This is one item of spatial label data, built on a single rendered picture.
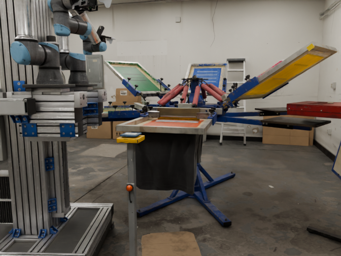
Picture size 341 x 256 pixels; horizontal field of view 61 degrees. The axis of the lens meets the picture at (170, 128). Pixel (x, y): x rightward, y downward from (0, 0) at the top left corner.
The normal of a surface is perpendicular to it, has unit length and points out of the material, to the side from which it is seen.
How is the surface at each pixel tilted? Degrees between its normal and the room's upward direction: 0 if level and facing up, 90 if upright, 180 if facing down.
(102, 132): 91
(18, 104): 90
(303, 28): 90
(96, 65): 90
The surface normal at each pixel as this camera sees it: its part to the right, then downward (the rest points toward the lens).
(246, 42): -0.24, 0.14
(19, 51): -0.46, 0.26
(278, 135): -0.23, -0.11
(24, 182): -0.03, 0.15
